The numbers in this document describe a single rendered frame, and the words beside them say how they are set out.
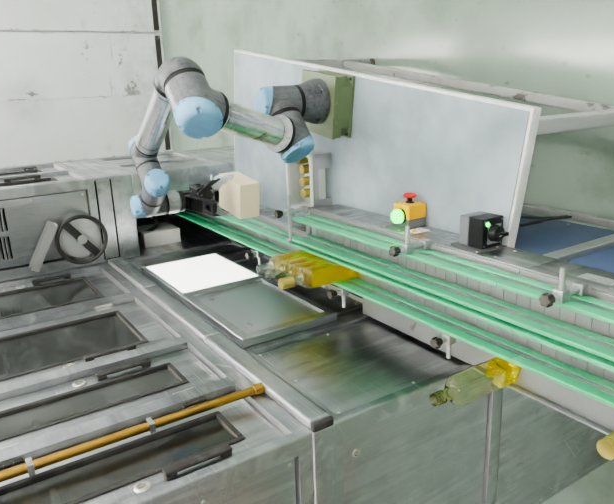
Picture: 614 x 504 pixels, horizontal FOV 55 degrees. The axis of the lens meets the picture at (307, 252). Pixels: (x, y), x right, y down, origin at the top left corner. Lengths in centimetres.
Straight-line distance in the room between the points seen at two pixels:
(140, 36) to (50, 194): 317
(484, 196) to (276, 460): 87
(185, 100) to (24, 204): 123
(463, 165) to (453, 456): 80
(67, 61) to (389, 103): 389
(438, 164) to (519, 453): 90
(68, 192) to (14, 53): 283
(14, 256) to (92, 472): 147
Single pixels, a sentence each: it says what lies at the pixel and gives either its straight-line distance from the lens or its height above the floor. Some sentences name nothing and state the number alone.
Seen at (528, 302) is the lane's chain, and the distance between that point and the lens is 148.
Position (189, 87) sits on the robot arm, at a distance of 160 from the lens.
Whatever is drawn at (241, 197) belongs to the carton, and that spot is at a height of 112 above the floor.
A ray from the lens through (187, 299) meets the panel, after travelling 209.
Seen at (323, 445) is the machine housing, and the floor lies 137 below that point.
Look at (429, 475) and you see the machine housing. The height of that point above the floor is 102.
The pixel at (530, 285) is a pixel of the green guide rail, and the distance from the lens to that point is 142.
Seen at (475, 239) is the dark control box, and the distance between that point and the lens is 161.
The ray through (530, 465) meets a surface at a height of 60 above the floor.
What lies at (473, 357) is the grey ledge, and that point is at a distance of 165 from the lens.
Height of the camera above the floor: 201
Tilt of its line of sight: 31 degrees down
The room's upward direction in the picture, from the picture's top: 102 degrees counter-clockwise
